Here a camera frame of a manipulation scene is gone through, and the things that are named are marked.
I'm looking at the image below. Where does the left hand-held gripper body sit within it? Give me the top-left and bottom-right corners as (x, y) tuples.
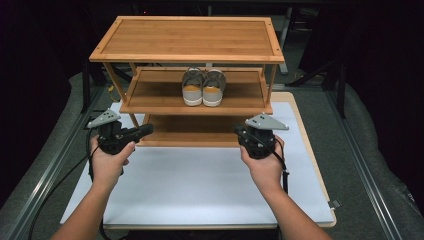
(86, 108), (136, 155)

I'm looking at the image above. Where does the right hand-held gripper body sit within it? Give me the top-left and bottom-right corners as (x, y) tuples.
(237, 112), (290, 160)

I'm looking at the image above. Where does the white grey sneaker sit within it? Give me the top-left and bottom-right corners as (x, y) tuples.
(181, 67), (206, 107)
(202, 68), (227, 108)

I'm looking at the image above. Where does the wooden three-tier shoe rack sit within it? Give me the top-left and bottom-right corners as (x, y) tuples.
(89, 15), (285, 148)

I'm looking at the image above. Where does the person's left hand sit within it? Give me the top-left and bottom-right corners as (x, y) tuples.
(88, 136), (137, 190)

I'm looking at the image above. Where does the person's right hand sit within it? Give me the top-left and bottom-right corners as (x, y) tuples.
(240, 135), (286, 198)

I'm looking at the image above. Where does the black stand leg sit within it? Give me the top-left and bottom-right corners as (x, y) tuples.
(335, 54), (347, 118)
(80, 61), (92, 114)

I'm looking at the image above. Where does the white table mat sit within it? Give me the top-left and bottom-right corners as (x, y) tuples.
(60, 101), (336, 227)

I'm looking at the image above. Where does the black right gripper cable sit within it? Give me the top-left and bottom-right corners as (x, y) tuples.
(256, 132), (290, 195)

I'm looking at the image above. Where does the grey metal floor rail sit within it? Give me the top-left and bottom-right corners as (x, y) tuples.
(324, 90), (403, 240)
(5, 85), (105, 240)

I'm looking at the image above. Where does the black floor cable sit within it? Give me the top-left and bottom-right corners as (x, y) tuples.
(27, 154), (90, 240)

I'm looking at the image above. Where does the light metal stand post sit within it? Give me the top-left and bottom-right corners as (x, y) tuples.
(278, 7), (292, 75)

